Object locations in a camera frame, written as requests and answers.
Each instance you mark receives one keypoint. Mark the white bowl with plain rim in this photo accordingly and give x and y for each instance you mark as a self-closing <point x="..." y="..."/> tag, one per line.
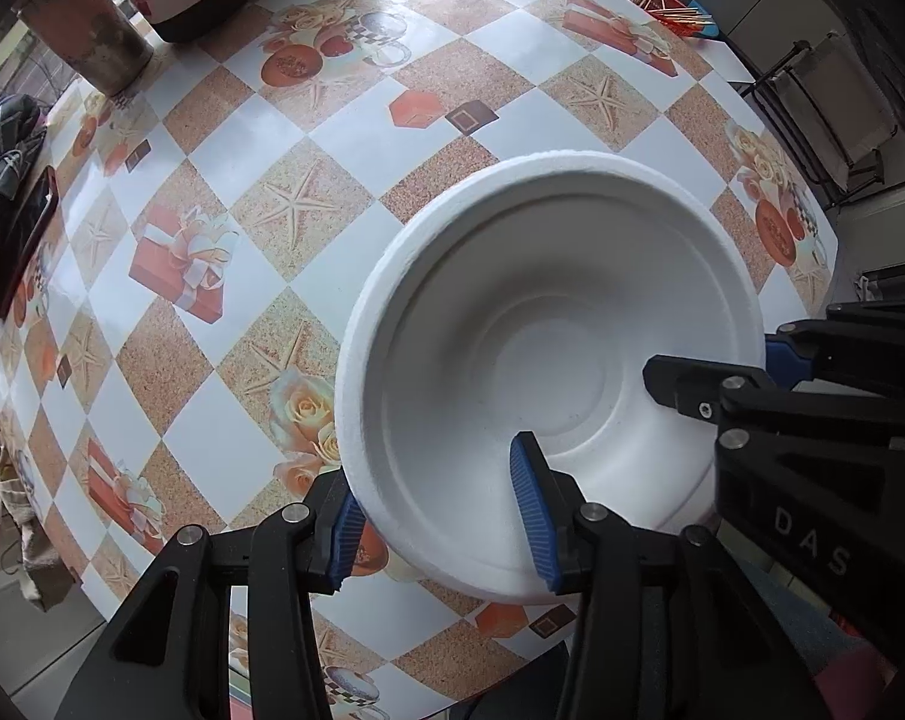
<point x="557" y="315"/>

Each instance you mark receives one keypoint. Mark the red tray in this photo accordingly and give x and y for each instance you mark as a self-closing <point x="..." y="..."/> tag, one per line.
<point x="684" y="28"/>

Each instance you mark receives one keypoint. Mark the dark phone with red case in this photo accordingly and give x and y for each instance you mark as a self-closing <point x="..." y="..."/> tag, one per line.
<point x="29" y="240"/>

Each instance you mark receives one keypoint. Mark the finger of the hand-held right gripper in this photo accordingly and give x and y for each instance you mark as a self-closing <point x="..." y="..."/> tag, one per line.
<point x="778" y="360"/>
<point x="692" y="386"/>

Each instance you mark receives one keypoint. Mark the checkered floral tablecloth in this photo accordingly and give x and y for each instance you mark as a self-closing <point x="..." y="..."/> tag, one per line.
<point x="272" y="127"/>

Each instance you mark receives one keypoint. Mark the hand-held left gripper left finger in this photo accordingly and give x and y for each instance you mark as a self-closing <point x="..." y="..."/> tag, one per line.
<point x="347" y="540"/>

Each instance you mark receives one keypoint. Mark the beige folding chair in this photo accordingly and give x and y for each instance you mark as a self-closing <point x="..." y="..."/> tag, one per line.
<point x="849" y="112"/>

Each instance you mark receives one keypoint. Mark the beige cloth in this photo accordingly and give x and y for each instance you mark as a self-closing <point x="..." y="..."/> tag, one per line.
<point x="40" y="570"/>

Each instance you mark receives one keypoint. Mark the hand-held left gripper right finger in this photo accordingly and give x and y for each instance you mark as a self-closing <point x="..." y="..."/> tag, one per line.
<point x="531" y="510"/>

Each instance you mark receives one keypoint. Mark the pink clothing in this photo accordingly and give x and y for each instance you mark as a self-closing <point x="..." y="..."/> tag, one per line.
<point x="857" y="660"/>

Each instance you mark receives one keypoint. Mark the dark plaid cloth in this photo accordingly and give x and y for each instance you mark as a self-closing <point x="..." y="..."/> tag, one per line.
<point x="2" y="135"/>

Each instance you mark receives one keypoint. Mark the brown cylindrical cup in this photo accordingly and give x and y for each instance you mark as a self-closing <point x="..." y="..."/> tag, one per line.
<point x="85" y="22"/>

